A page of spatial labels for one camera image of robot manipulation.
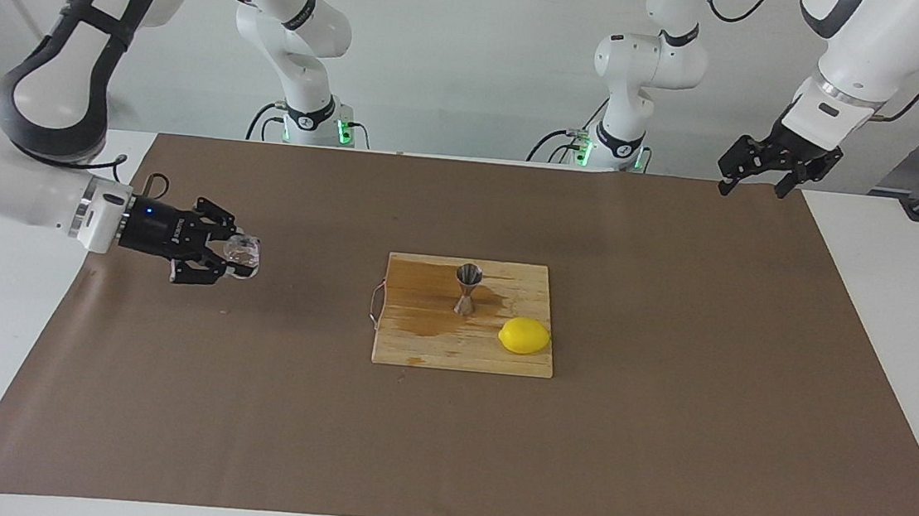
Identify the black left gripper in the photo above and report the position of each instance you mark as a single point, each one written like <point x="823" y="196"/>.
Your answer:
<point x="802" y="151"/>

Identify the wooden cutting board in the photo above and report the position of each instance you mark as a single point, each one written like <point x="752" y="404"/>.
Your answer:
<point x="435" y="343"/>

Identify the brown paper table mat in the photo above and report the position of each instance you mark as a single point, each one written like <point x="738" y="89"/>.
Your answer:
<point x="328" y="429"/>

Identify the yellow lemon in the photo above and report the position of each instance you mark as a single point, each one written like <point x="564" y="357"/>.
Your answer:
<point x="524" y="336"/>

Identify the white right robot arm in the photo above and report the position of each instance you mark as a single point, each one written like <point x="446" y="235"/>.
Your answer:
<point x="16" y="186"/>

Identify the steel double jigger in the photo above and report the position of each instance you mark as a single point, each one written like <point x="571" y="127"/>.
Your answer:
<point x="466" y="300"/>

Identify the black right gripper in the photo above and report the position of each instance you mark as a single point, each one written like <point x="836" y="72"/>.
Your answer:
<point x="158" y="230"/>

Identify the small clear glass cup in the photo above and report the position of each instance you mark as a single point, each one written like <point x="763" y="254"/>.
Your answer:
<point x="243" y="254"/>

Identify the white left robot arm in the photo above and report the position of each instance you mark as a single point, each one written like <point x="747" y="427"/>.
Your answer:
<point x="652" y="59"/>

